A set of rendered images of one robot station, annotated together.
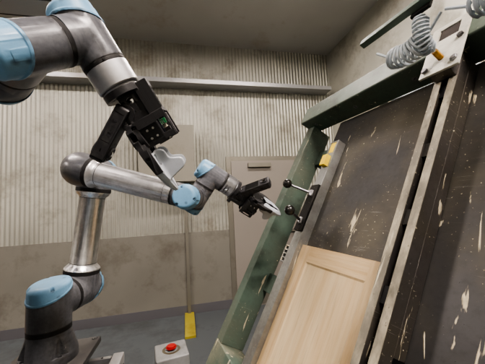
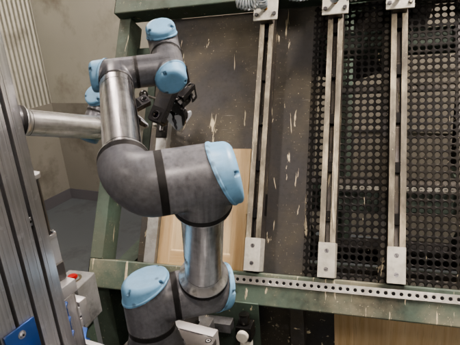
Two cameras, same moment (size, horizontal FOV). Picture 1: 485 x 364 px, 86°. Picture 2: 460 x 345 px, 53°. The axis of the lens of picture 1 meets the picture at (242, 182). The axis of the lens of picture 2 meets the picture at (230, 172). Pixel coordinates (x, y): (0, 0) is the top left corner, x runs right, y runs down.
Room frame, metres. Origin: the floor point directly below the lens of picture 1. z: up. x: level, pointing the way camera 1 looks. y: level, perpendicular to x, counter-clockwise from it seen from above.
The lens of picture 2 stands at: (-0.46, 1.09, 1.83)
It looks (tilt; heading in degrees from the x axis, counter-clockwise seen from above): 19 degrees down; 311
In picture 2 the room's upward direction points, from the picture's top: 5 degrees counter-clockwise
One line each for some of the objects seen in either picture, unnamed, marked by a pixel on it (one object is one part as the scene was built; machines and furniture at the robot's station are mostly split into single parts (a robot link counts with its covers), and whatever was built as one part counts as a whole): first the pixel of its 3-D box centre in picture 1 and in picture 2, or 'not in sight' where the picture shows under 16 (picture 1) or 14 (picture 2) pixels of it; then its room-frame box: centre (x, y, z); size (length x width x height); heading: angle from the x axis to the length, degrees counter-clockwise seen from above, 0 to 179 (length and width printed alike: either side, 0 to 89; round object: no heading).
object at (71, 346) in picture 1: (49, 341); not in sight; (0.82, 0.61, 1.09); 0.15 x 0.15 x 0.10
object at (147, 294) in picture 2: not in sight; (150, 298); (0.33, 0.50, 1.20); 0.13 x 0.12 x 0.14; 51
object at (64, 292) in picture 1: (51, 301); not in sight; (0.83, 0.61, 1.20); 0.13 x 0.12 x 0.14; 178
